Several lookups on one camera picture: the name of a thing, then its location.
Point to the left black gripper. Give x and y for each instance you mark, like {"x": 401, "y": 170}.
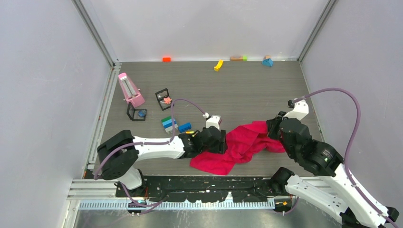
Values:
{"x": 220, "y": 145}

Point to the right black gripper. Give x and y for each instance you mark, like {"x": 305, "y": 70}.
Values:
{"x": 271, "y": 124}

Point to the red t-shirt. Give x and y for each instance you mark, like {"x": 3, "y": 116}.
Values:
{"x": 243, "y": 142}

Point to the red maple leaf brooch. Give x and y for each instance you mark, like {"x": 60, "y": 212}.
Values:
{"x": 167, "y": 100}

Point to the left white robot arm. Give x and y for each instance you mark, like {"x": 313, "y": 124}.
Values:
{"x": 118, "y": 155}

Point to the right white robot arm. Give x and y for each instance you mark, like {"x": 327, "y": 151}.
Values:
{"x": 352, "y": 206}

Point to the black open brooch case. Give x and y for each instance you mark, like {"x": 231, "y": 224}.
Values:
{"x": 160, "y": 95}

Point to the black case with blue brooch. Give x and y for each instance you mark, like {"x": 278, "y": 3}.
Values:
{"x": 136, "y": 114}

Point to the blue toothed block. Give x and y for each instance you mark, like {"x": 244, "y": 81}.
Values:
{"x": 185, "y": 127}

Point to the green blue grey block stack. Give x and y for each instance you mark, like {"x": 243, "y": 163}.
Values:
{"x": 169, "y": 124}

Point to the blue triangular block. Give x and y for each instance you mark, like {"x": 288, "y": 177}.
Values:
{"x": 267, "y": 61}

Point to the yellow arch block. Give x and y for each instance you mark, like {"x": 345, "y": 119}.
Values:
{"x": 218, "y": 65}

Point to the brown wooden block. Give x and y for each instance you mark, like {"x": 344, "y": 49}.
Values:
{"x": 236, "y": 58}

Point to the pink metronome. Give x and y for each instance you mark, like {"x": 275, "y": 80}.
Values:
{"x": 131, "y": 92}

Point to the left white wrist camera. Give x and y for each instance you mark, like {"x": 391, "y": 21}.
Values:
{"x": 213, "y": 120}

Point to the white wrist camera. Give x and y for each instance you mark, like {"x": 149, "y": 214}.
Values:
{"x": 213, "y": 120}
{"x": 299, "y": 110}

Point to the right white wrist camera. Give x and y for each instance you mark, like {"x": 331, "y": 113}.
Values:
{"x": 299, "y": 110}

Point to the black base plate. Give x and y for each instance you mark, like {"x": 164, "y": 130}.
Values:
{"x": 206, "y": 189}

